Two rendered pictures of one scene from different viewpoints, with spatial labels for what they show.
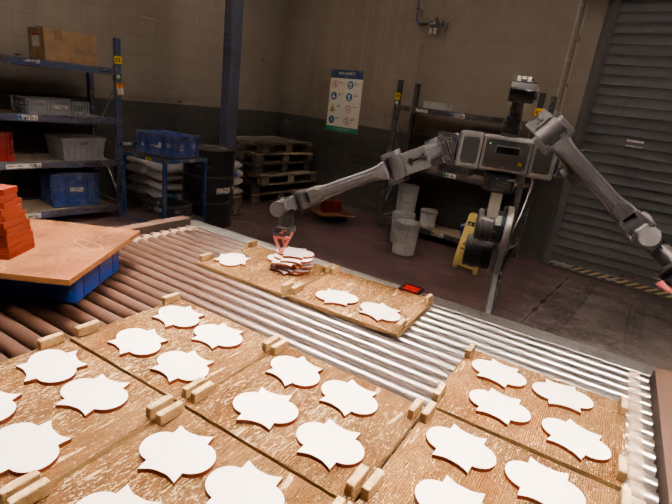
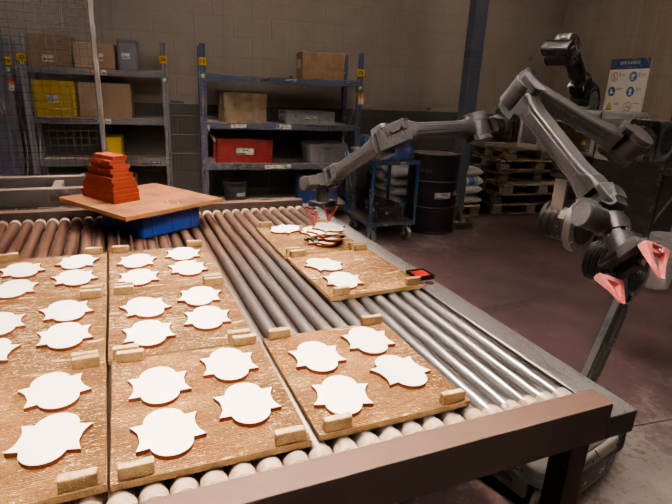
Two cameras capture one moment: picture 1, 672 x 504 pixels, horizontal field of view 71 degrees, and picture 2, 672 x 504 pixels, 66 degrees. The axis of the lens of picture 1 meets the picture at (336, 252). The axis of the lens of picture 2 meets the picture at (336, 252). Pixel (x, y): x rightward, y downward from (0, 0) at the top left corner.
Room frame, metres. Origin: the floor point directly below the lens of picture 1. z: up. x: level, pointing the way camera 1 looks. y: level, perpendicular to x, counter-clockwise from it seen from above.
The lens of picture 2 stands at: (0.11, -1.13, 1.58)
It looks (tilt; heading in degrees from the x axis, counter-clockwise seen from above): 18 degrees down; 37
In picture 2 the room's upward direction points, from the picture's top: 3 degrees clockwise
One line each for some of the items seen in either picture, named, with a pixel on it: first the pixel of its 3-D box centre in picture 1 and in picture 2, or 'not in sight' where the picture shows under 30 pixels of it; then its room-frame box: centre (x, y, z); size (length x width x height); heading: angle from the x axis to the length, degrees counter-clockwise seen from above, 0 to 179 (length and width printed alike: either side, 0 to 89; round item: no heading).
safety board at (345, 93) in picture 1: (343, 101); (623, 97); (7.46, 0.17, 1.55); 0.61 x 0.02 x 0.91; 55
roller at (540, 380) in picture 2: (361, 287); (378, 267); (1.73, -0.12, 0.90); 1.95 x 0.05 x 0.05; 61
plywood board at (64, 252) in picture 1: (30, 245); (142, 199); (1.40, 0.97, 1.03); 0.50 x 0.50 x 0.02; 3
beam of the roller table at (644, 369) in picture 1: (368, 286); (394, 268); (1.79, -0.15, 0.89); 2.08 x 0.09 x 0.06; 61
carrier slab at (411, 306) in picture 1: (363, 299); (351, 271); (1.55, -0.12, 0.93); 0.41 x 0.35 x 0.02; 63
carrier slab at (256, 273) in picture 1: (267, 267); (307, 239); (1.74, 0.26, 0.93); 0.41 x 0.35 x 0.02; 61
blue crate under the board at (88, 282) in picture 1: (52, 265); (151, 215); (1.40, 0.90, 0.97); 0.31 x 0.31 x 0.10; 3
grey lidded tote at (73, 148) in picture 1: (76, 146); (323, 151); (5.08, 2.92, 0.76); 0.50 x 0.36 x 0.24; 150
